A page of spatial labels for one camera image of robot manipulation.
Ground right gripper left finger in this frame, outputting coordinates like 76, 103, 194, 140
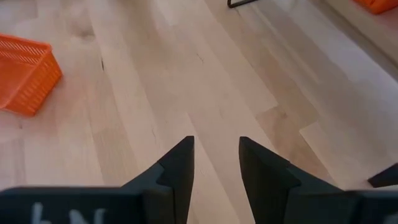
0, 135, 195, 224

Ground black metal shelf leg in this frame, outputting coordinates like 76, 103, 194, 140
368, 163, 398, 189
226, 0, 259, 9

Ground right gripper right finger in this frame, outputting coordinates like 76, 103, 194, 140
238, 136, 398, 224

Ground orange plastic slotted basket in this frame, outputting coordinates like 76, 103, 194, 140
0, 33, 63, 118
353, 0, 398, 16

